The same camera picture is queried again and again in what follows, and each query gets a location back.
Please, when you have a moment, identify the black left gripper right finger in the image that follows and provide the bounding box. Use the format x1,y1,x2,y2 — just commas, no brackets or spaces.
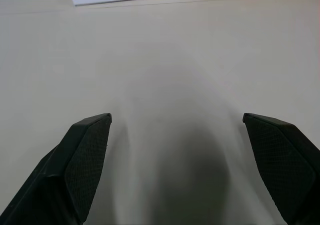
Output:
242,112,320,225

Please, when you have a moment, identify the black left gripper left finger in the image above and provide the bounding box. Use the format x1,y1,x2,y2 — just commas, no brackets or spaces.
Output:
0,112,113,225

